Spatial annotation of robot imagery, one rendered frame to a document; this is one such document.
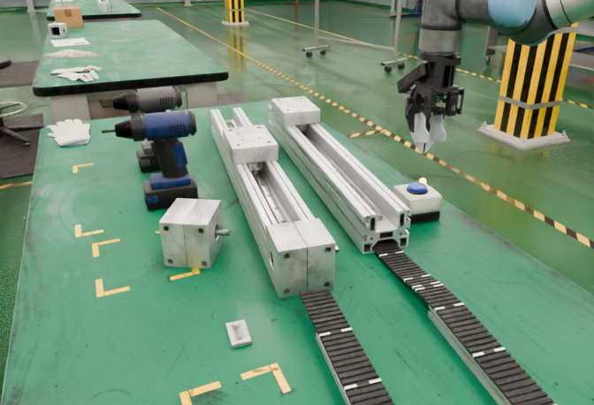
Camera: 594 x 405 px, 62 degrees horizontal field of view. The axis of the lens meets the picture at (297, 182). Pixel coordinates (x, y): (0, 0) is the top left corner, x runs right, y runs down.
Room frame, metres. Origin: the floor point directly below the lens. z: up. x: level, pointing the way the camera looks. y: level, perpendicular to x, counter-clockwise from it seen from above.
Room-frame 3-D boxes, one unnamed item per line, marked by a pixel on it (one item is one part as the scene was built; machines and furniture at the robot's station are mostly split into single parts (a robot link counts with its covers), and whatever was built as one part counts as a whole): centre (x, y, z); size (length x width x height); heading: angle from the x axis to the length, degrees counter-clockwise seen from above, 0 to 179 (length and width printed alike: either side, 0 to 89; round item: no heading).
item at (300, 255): (0.74, -0.02, 0.83); 0.12 x 0.09 x 0.10; 106
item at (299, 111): (1.46, 0.01, 0.87); 0.16 x 0.11 x 0.07; 16
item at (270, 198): (1.17, 0.12, 0.82); 0.80 x 0.10 x 0.09; 16
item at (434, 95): (0.96, -0.27, 1.08); 0.09 x 0.08 x 0.12; 16
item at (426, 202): (0.99, -0.26, 0.81); 0.10 x 0.08 x 0.06; 106
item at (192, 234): (0.83, 0.19, 0.83); 0.11 x 0.10 x 0.10; 84
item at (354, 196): (1.22, -0.06, 0.82); 0.80 x 0.10 x 0.09; 16
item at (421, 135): (0.96, -0.26, 0.98); 0.06 x 0.03 x 0.09; 16
